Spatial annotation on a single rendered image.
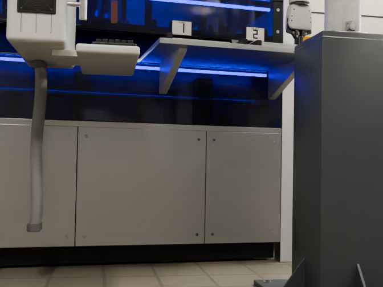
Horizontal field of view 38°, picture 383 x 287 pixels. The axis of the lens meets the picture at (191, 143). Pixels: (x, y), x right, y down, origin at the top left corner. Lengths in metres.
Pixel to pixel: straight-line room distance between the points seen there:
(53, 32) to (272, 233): 1.33
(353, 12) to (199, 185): 0.98
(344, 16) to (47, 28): 0.95
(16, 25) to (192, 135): 0.94
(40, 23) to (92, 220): 0.89
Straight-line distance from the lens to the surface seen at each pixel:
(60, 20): 1.80
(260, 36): 2.55
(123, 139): 2.33
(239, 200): 2.46
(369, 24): 5.39
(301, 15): 2.29
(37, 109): 2.07
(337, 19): 1.92
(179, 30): 2.44
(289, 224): 2.56
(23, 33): 1.80
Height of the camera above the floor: 0.44
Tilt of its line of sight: 2 degrees up
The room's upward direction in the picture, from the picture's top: 1 degrees clockwise
